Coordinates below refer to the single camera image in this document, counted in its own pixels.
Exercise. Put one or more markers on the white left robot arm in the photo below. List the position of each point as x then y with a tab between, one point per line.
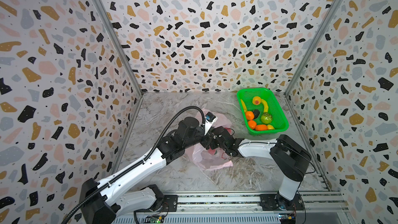
104	200

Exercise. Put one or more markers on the yellow banana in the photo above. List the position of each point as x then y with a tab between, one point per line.
265	106

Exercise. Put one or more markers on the aluminium corner post left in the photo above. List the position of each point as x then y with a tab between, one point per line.
117	45

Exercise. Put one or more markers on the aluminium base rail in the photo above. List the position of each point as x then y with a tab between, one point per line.
309	207

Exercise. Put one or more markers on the aluminium corner post right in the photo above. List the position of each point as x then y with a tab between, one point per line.
313	44

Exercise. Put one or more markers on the orange fruit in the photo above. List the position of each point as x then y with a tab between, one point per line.
249	115
252	124
261	127

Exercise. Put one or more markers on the dark avocado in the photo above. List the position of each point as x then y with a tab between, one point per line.
256	113

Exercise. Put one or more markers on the green plastic basket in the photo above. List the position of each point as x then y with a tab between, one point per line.
279	122

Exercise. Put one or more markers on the yellow lemon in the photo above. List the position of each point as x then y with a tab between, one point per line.
270	127

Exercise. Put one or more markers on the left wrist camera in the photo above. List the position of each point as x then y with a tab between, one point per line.
210	119

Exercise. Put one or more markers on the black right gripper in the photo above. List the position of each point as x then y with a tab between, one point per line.
213	140

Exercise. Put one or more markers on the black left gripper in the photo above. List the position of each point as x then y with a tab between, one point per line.
208	137

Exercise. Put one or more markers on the aluminium corner post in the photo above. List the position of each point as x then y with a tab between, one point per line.
313	44
117	45

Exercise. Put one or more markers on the pink plastic bag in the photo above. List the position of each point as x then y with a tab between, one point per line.
212	159

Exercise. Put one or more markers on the green fruit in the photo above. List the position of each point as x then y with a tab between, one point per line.
266	118

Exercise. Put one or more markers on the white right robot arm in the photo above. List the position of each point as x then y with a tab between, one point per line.
292	159

